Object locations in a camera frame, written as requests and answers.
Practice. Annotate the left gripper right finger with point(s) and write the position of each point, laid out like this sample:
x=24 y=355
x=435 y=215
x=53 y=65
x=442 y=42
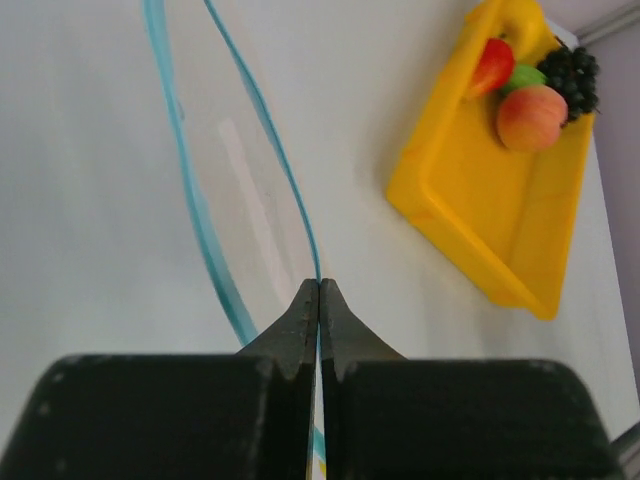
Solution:
x=388 y=417

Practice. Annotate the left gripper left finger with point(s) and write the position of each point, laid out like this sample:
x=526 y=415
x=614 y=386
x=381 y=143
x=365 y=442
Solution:
x=247 y=415

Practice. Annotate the clear zip top bag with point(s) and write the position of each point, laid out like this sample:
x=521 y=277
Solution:
x=245 y=205

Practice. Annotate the yellow plastic tray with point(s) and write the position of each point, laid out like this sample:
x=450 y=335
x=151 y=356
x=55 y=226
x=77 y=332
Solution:
x=504 y=218

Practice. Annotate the peach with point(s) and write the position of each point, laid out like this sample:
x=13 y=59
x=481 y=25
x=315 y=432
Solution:
x=530 y=118

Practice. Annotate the red pear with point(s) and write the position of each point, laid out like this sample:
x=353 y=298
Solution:
x=493 y=70

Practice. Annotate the green leaf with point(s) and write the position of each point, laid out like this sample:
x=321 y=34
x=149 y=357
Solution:
x=523 y=76

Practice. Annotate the dark grape bunch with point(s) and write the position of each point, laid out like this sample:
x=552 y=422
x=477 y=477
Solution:
x=573 y=74

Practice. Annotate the yellow apple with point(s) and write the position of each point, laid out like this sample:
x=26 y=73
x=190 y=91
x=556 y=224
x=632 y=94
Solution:
x=522 y=25

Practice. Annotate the right aluminium corner post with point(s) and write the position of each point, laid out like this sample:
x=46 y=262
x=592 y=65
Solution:
x=611 y=23

